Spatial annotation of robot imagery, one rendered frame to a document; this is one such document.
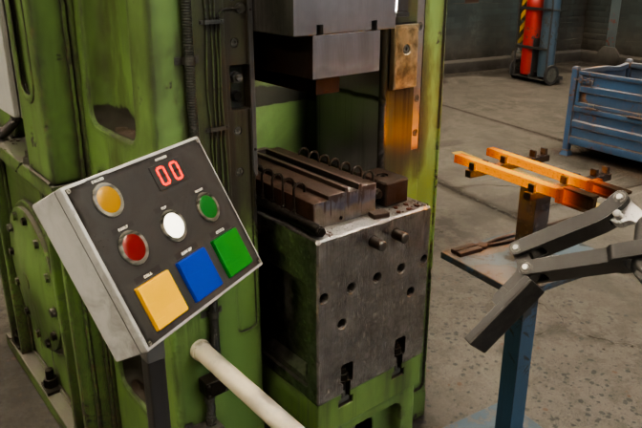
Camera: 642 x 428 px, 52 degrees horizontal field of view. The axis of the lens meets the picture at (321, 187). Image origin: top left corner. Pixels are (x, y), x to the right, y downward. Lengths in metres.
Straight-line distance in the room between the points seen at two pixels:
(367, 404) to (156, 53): 1.06
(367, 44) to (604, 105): 4.06
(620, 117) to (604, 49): 5.48
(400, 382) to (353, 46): 0.94
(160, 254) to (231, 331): 0.63
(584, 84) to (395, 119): 3.81
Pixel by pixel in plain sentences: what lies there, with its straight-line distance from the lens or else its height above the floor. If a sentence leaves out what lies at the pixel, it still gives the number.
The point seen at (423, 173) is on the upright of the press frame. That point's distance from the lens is 2.01.
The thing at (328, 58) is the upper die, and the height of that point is 1.31.
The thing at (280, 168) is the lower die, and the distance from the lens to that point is 1.76.
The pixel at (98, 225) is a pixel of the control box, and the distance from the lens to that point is 1.06.
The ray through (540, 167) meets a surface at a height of 0.99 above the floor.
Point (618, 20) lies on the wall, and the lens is 10.72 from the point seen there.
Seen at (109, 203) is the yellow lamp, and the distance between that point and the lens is 1.08.
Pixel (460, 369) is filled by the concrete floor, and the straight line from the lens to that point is 2.73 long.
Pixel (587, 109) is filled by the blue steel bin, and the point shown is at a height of 0.41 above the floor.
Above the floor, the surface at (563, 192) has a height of 0.99.
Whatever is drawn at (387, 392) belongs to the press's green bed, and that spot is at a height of 0.40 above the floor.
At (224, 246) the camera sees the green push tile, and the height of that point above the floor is 1.03.
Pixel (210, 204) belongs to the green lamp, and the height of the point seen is 1.09.
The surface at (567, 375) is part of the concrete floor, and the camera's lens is 2.80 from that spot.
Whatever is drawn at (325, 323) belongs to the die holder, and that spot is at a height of 0.70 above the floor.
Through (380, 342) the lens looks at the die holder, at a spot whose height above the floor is 0.57.
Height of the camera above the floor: 1.52
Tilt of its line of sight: 19 degrees down
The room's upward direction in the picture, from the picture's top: straight up
